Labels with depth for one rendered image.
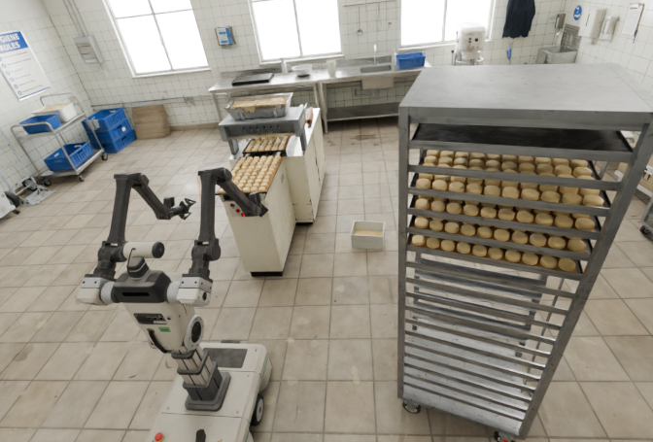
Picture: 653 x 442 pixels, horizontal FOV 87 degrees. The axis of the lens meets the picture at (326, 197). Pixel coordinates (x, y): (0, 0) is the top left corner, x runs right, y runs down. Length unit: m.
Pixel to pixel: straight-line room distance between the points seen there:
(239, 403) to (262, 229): 1.21
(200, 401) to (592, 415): 2.15
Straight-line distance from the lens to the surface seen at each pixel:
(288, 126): 3.14
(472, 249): 1.45
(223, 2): 6.33
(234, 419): 2.23
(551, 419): 2.57
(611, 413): 2.72
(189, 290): 1.52
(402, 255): 1.42
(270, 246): 2.88
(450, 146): 1.16
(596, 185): 1.25
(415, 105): 1.10
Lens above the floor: 2.18
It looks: 33 degrees down
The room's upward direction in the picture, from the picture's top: 7 degrees counter-clockwise
